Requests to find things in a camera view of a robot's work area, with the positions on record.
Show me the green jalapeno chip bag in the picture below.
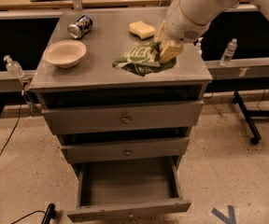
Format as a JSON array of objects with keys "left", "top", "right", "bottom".
[{"left": 112, "top": 42, "right": 177, "bottom": 77}]

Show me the beige bowl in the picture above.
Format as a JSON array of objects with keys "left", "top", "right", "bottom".
[{"left": 43, "top": 40, "right": 87, "bottom": 68}]

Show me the left hand sanitizer bottle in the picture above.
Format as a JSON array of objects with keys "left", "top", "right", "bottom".
[{"left": 4, "top": 55, "right": 25, "bottom": 78}]

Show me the grey top drawer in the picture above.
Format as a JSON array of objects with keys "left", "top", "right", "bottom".
[{"left": 43, "top": 101, "right": 204, "bottom": 134}]

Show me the black table leg base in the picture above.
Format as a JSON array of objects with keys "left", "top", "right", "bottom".
[{"left": 232, "top": 91, "right": 269, "bottom": 145}]

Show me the black floor cable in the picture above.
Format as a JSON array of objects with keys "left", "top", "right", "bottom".
[{"left": 0, "top": 93, "right": 25, "bottom": 172}]

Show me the crushed blue soda can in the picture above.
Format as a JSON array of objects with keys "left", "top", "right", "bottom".
[{"left": 67, "top": 15, "right": 93, "bottom": 39}]

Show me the grey open bottom drawer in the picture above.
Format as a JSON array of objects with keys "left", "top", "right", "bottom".
[{"left": 67, "top": 157, "right": 191, "bottom": 222}]

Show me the yellow sponge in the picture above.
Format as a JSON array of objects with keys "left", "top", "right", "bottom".
[{"left": 129, "top": 21, "right": 155, "bottom": 40}]

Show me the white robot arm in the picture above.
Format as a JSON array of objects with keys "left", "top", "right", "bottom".
[{"left": 155, "top": 0, "right": 269, "bottom": 63}]

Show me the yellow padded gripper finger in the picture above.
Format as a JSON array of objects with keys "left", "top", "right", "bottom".
[
  {"left": 154, "top": 21, "right": 165, "bottom": 43},
  {"left": 160, "top": 39, "right": 183, "bottom": 63}
]

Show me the clear water bottle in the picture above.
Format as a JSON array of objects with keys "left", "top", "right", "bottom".
[{"left": 220, "top": 38, "right": 237, "bottom": 65}]

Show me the grey drawer cabinet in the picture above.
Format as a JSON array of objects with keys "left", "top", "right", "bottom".
[{"left": 29, "top": 7, "right": 214, "bottom": 179}]

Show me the grey middle drawer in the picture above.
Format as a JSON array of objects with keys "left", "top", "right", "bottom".
[{"left": 61, "top": 137, "right": 189, "bottom": 164}]

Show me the small white pump bottle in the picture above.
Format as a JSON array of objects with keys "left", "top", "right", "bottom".
[{"left": 195, "top": 37, "right": 203, "bottom": 56}]

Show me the black stand foot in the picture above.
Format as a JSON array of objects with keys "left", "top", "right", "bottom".
[{"left": 10, "top": 203, "right": 57, "bottom": 224}]

